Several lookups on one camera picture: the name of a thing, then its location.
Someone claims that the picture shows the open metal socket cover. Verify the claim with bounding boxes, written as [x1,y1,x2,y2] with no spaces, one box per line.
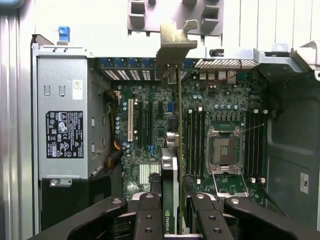
[211,172,250,199]

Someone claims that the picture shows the silver chipset heatsink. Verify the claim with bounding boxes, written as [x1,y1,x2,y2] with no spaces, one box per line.
[138,163,161,185]

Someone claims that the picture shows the CPU socket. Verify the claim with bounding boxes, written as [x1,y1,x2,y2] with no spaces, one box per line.
[206,125,244,174]

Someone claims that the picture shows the long black expansion slot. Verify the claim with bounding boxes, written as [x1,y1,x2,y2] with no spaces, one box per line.
[137,101,145,148]
[149,101,156,151]

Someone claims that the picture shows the white expansion slot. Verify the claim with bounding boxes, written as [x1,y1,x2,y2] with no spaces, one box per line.
[127,98,135,143]

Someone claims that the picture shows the thin metal locking lever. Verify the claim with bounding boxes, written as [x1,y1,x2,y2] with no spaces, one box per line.
[242,123,266,133]

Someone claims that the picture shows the open black PC case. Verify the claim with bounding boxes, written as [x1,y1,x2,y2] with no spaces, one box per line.
[29,32,320,240]

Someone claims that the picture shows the green motherboard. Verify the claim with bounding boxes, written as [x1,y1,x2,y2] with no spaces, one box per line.
[109,69,268,208]

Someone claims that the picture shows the silver power supply unit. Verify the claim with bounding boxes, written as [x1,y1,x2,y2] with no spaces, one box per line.
[36,46,88,180]

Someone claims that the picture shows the grey plastic parts rack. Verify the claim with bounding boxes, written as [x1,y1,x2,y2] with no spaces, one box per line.
[126,0,224,36]

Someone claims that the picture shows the blue case release latch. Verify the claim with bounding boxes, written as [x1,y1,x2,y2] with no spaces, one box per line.
[57,24,71,44]

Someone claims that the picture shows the black looped wire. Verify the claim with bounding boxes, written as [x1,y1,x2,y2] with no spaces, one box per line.
[259,183,289,218]

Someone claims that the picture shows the yellow black power wire bundle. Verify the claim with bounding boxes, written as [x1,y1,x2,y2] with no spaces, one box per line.
[102,89,124,173]

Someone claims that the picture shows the black plastic air duct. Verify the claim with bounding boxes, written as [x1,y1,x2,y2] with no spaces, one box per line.
[40,174,113,232]

